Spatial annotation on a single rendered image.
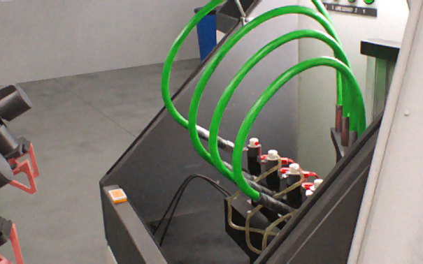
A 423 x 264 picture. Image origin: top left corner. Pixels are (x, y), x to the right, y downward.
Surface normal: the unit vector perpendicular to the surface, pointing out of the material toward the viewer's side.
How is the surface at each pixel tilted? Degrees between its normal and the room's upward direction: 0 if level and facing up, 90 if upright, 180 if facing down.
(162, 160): 90
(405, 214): 76
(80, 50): 90
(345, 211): 90
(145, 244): 0
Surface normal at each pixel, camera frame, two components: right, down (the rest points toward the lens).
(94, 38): 0.48, 0.25
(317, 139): -0.93, 0.15
